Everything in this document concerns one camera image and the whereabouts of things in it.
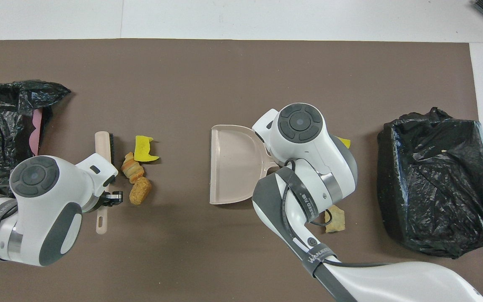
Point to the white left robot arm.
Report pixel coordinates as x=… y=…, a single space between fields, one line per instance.
x=36 y=218

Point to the brown table mat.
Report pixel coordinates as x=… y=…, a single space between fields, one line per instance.
x=224 y=67

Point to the wedge yellow sponge piece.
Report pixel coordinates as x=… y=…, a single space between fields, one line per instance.
x=344 y=142

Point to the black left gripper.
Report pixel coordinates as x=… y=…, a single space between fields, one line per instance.
x=115 y=199

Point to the black bagged bin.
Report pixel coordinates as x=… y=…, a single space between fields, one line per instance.
x=434 y=188

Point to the beige hand brush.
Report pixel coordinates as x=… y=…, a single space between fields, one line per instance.
x=103 y=144

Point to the notched yellow sponge piece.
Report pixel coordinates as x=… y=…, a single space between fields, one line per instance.
x=143 y=150

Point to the pale dumpling toy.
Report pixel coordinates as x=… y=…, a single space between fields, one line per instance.
x=336 y=220

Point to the striped croissant toy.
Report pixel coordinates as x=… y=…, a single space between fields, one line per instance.
x=132 y=167

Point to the brown bread roll toy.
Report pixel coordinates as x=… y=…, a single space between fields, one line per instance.
x=140 y=191

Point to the beige plastic dustpan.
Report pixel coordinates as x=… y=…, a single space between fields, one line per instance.
x=233 y=167

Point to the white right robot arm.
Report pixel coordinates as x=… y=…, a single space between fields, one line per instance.
x=308 y=155

